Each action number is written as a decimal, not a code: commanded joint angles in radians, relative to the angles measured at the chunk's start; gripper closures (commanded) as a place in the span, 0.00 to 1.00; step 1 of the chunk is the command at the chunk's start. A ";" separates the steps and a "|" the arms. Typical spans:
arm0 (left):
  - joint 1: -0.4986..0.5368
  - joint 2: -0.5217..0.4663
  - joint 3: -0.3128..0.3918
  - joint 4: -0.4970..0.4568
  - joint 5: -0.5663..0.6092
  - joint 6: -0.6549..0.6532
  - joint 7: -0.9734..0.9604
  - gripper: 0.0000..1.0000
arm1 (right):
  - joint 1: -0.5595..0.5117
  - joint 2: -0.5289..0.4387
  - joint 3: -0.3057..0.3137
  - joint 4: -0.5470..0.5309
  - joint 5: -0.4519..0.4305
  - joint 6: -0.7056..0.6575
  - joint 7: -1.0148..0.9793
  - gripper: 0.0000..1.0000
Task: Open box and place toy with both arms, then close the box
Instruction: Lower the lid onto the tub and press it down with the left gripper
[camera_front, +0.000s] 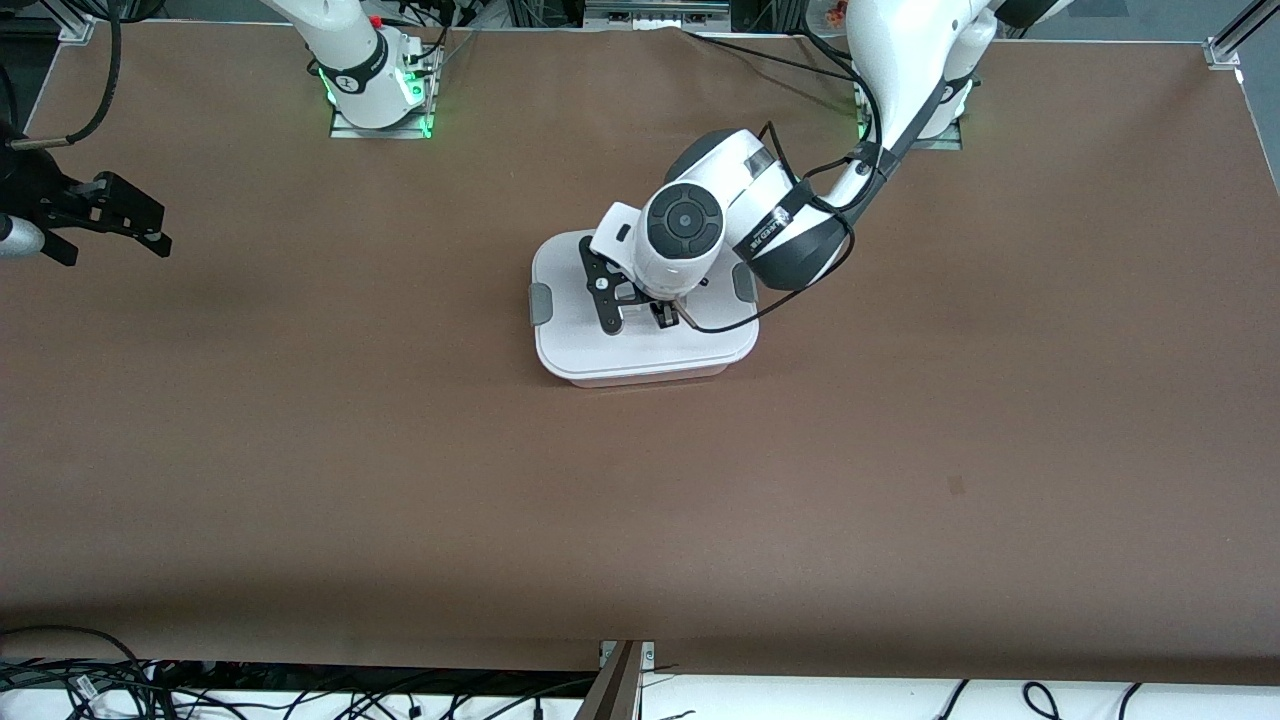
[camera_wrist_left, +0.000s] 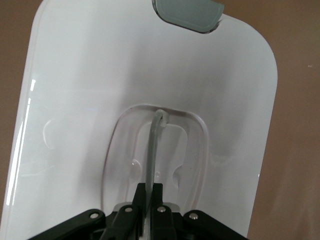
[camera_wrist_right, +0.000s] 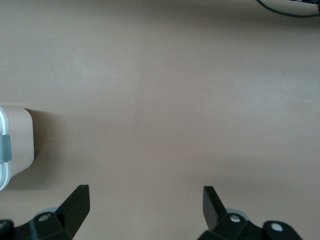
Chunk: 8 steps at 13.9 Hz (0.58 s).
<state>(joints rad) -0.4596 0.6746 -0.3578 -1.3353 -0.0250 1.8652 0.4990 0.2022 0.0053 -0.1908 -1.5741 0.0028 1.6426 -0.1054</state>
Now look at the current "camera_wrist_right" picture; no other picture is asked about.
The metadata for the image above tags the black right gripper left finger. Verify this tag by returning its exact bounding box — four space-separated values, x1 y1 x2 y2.
14 184 91 240

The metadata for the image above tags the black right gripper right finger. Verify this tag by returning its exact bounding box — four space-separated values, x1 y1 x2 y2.
197 185 304 240

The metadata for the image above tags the white container lid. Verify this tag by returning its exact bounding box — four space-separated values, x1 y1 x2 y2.
0 104 13 192

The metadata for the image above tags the pink plastic storage box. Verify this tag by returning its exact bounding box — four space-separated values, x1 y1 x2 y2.
6 107 35 176

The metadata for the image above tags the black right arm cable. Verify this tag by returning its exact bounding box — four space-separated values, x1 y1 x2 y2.
256 0 320 18

